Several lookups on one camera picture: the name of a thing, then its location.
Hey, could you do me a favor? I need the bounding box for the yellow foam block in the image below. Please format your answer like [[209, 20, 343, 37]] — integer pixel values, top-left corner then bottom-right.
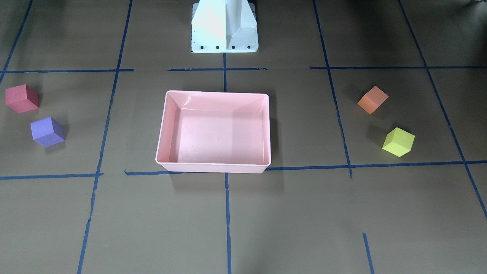
[[382, 127, 415, 157]]

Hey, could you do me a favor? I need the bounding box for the red foam block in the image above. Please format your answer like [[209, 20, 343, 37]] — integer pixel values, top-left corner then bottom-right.
[[5, 84, 40, 114]]

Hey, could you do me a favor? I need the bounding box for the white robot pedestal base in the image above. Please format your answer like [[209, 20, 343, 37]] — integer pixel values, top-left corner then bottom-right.
[[190, 0, 259, 53]]

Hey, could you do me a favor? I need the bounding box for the purple foam block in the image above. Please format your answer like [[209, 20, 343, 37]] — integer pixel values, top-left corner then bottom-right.
[[30, 117, 65, 148]]

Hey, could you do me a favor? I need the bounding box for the orange foam block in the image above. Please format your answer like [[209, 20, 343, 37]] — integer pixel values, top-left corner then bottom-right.
[[358, 86, 388, 115]]

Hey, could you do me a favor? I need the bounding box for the pink plastic bin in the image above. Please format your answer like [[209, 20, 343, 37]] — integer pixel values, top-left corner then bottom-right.
[[155, 90, 272, 174]]

